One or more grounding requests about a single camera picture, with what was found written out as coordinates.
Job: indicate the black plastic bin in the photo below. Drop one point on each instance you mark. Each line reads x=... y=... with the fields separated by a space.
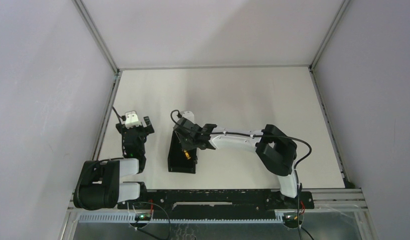
x=176 y=159

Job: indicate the circuit board with wires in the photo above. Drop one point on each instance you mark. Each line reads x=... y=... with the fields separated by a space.
x=295 y=221
x=147 y=217

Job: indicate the aluminium frame rail back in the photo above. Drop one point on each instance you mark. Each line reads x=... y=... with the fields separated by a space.
x=214 y=67

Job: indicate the left circuit board with wires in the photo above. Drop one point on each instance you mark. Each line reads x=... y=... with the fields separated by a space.
x=147 y=217

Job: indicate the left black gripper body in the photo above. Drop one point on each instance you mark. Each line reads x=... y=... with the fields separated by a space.
x=135 y=129

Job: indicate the black yellow screwdriver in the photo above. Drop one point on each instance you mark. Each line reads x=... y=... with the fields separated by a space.
x=187 y=155

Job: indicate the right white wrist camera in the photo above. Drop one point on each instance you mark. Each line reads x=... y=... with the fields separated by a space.
x=189 y=115

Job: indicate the right circuit board with wires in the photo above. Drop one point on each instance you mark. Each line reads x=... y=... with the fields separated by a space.
x=295 y=221

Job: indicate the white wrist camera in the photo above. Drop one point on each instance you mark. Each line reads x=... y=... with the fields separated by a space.
x=189 y=115
x=132 y=120

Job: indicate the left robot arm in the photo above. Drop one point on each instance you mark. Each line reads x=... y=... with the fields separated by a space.
x=99 y=185

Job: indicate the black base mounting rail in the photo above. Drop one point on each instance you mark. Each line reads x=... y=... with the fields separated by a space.
x=219 y=203

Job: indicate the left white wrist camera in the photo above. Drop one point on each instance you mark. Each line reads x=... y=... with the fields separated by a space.
x=132 y=120

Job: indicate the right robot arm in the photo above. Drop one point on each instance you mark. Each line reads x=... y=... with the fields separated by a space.
x=279 y=153

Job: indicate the aluminium frame rail left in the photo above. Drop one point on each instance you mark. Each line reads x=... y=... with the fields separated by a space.
x=105 y=117

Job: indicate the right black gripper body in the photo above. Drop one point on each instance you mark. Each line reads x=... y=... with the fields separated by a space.
x=187 y=144

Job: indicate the grey slotted cable duct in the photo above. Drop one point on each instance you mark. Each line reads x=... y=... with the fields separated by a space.
x=121 y=217

